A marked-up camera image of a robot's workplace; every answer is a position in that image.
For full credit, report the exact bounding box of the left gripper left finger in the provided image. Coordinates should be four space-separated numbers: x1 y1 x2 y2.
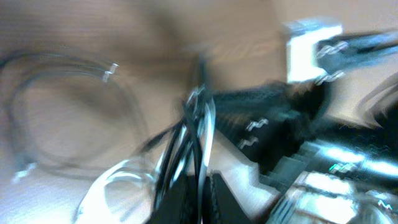
146 175 198 224

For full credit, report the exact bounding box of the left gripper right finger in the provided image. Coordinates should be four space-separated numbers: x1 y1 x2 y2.
203 172 252 224

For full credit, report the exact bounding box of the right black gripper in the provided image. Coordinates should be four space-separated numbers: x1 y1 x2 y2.
214 82 330 174

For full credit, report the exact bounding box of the black usb cable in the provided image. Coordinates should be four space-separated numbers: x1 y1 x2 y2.
0 51 150 184
136 55 212 212

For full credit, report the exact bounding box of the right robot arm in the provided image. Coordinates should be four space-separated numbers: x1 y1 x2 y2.
215 28 397 223

